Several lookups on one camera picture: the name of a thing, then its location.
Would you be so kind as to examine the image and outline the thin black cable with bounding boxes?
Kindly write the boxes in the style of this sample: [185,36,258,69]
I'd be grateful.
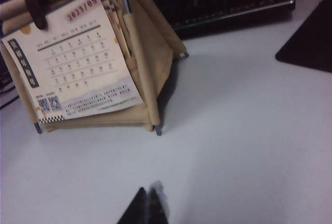
[0,71,17,110]

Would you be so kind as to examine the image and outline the May 2023 calendar page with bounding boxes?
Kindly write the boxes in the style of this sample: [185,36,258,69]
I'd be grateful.
[1,0,145,125]

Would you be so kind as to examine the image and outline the black keyboard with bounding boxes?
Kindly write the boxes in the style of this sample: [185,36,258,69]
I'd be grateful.
[140,0,296,40]

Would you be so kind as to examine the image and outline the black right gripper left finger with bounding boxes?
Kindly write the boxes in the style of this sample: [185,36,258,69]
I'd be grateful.
[116,186,148,224]

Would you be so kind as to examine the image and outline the brown leather strap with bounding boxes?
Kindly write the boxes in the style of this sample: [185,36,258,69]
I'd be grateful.
[24,0,52,31]

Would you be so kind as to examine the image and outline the stack of calendar pages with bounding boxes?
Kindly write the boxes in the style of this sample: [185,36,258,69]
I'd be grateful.
[100,0,132,61]

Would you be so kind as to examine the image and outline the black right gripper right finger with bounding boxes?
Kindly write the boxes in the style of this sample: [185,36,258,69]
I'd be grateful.
[147,180,171,224]

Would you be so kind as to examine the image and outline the beige fabric calendar stand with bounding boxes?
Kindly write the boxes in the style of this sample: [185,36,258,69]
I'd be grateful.
[0,0,189,137]

